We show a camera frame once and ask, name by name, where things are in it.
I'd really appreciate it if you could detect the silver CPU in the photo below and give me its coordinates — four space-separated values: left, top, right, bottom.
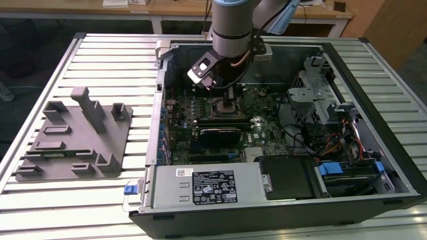
215 101 240 115

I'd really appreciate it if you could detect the CPU socket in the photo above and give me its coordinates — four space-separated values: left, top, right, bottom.
208 97 247 118

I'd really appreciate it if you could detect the black RAM slot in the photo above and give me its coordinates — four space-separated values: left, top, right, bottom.
196 119 252 123
196 121 252 125
196 126 252 130
196 124 252 128

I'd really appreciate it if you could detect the black graphics card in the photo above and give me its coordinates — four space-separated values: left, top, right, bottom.
197 127 241 148

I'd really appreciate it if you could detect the green motherboard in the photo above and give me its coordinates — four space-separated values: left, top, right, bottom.
163 83 291 166

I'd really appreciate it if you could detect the metal disk bay cage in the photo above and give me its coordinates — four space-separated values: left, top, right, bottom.
285 56 340 126

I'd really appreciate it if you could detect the small silver heat sink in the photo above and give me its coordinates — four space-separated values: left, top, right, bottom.
244 147 264 162

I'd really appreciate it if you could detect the silver case latch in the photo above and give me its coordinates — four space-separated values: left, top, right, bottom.
155 39 175 68

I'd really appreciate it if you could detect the black expansion slot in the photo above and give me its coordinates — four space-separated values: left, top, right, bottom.
188 154 233 163

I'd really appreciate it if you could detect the silver power supply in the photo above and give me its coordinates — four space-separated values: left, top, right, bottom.
143 163 272 209

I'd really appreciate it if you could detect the hard disk in blue carrier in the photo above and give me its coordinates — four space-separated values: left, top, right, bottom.
315 161 387 198

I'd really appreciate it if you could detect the wooden desk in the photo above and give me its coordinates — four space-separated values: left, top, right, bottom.
0 0 355 38

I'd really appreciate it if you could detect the grey parts rack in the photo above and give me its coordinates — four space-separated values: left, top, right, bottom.
15 86 135 183

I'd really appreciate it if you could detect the black PC case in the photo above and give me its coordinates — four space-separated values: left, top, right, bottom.
128 39 427 240

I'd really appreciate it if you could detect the green RAM stick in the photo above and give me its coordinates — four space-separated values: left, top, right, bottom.
25 148 92 155

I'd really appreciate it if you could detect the wooden cabinet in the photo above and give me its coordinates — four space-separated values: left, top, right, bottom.
339 0 427 72

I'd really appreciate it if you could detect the grey stand foot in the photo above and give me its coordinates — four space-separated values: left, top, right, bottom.
0 82 16 102

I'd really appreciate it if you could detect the white black-faced wrist camera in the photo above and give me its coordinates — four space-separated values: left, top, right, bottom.
185 51 224 91

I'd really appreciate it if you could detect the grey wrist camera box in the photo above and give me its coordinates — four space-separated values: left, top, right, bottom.
252 44 273 62

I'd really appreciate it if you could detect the yellow wire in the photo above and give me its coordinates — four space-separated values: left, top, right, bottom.
319 146 344 156

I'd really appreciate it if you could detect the red wire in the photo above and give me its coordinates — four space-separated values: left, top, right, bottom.
354 137 367 161

